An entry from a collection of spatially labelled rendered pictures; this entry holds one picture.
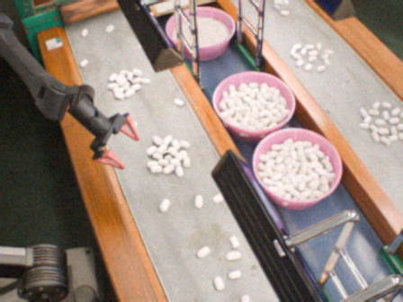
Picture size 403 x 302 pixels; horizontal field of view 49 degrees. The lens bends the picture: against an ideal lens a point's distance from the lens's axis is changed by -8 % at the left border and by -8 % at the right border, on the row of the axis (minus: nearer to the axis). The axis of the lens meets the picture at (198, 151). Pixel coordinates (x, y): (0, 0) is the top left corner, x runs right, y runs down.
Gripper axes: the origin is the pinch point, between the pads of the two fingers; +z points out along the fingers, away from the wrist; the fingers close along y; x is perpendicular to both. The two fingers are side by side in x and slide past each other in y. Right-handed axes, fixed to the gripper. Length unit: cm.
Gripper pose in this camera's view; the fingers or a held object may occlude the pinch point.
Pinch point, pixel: (129, 152)
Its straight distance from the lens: 123.1
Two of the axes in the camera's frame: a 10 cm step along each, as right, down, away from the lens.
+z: 6.3, 6.2, 4.6
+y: -3.2, 7.5, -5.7
